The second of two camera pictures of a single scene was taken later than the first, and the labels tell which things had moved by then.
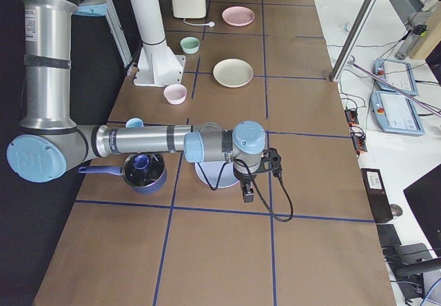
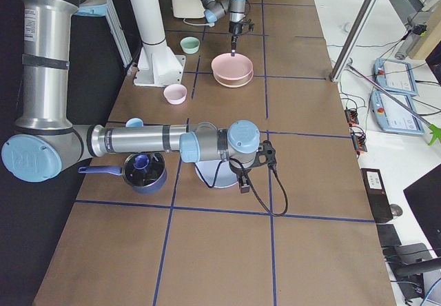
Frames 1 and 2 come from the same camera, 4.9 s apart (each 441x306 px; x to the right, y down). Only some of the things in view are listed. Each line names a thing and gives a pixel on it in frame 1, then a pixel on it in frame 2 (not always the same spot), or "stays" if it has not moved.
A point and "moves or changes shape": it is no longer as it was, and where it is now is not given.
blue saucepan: [151, 180] stays
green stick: [435, 110] → [434, 131]
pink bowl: [175, 94] stays
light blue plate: [213, 169] stays
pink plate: [238, 16] moves or changes shape
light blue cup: [134, 123] stays
